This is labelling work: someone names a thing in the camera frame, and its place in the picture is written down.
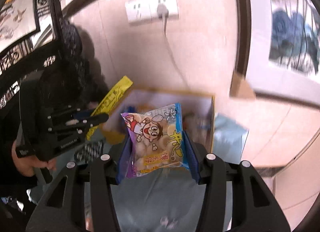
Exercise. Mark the cartoon print snack packet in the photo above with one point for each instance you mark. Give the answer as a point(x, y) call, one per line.
point(155, 134)

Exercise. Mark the person's left hand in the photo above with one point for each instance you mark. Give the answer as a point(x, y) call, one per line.
point(27, 164)

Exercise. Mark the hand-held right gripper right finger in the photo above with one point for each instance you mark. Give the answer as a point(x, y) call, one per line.
point(193, 158)

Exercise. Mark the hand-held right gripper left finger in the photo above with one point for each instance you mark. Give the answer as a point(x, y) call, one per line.
point(123, 164)

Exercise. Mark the framed bird painting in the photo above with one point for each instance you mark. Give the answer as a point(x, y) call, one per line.
point(15, 21)

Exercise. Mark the grey power plug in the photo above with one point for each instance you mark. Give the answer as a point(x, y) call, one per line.
point(162, 11)

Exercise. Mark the blue printed cloth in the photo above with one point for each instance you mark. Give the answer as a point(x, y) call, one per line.
point(160, 197)

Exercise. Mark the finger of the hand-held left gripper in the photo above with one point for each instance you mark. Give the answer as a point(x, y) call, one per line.
point(85, 113)
point(95, 119)

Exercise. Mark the dark carved wooden furniture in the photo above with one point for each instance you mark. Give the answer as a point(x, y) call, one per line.
point(70, 71)

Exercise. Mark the yellow cardboard box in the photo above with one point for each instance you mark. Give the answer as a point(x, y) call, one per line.
point(200, 104)

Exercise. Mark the long yellow snack packet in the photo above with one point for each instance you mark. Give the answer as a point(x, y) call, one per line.
point(115, 94)

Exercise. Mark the framed lotus painting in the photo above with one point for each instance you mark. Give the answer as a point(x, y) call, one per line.
point(287, 34)

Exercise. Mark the cardboard corner protector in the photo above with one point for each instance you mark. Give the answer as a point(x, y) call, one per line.
point(241, 86)

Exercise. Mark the white wall socket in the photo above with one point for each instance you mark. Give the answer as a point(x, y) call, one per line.
point(142, 9)

